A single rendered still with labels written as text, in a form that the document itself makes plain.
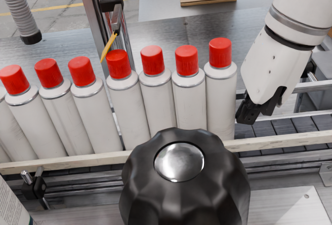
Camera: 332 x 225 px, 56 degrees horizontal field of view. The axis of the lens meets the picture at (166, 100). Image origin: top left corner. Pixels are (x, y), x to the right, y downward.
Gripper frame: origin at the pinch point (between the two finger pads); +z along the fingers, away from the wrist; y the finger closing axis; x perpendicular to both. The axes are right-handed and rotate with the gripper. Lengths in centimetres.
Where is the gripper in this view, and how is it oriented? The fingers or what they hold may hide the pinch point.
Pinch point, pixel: (247, 112)
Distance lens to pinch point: 55.5
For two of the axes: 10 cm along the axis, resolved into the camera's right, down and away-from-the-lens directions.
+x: 9.7, 1.6, 1.8
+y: 0.4, 6.4, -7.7
